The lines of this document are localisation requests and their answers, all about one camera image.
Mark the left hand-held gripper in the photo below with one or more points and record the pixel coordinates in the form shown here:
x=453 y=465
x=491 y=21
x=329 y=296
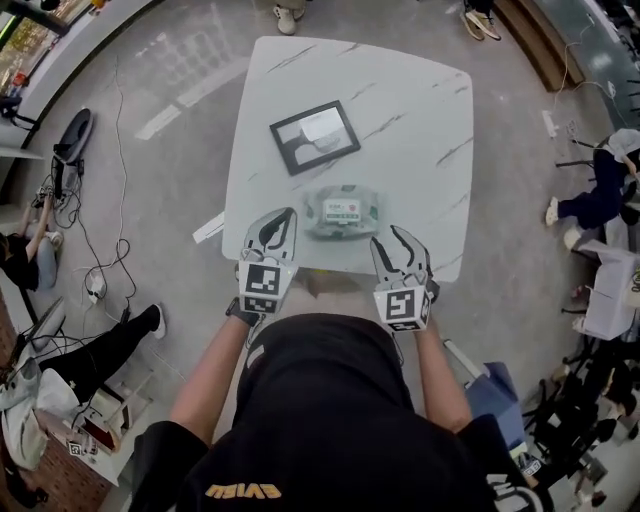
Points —
x=262 y=280

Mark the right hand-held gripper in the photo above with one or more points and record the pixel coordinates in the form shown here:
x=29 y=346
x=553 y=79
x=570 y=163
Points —
x=400 y=307

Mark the green wet wipe pack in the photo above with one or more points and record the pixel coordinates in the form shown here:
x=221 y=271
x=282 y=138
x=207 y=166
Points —
x=320 y=227

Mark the person's right forearm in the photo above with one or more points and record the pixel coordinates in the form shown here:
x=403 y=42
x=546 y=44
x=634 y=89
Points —
x=440 y=380

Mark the person's left forearm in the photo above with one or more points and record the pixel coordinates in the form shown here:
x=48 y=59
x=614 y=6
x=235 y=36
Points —
x=210 y=380

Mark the person's right hand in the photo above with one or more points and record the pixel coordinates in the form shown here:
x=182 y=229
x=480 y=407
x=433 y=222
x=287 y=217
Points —
x=435 y=292

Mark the person's left hand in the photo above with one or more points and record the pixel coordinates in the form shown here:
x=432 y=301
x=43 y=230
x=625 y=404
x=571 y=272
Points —
x=249 y=319

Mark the person's beige trousers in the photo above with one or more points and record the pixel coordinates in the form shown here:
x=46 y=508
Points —
x=330 y=305

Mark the blue chair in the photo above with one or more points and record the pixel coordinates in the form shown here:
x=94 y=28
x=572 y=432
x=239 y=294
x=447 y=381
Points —
x=497 y=400

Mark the black power brick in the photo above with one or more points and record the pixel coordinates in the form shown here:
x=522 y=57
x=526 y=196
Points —
x=125 y=315

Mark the person's black shirt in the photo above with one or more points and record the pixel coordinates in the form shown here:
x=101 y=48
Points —
x=325 y=425

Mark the white power strip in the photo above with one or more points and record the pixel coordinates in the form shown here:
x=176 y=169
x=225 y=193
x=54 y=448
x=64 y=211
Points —
x=551 y=124

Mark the white cloth covered table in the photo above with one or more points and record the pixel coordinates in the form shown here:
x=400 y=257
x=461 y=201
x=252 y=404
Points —
x=610 y=295

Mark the black office chair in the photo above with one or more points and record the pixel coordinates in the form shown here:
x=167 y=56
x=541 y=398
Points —
x=575 y=400

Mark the grey oval backpack shell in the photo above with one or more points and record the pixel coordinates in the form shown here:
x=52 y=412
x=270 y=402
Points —
x=75 y=135

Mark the beige tote bag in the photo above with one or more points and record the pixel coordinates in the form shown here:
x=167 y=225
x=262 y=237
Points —
x=635 y=280

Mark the wooden step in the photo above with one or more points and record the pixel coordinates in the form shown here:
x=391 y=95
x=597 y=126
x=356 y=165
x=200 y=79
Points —
x=545 y=45

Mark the light grey hoodie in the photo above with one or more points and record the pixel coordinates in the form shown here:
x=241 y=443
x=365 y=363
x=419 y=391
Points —
x=25 y=415

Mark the black picture frame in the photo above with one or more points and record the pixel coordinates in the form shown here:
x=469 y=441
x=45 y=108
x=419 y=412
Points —
x=315 y=137

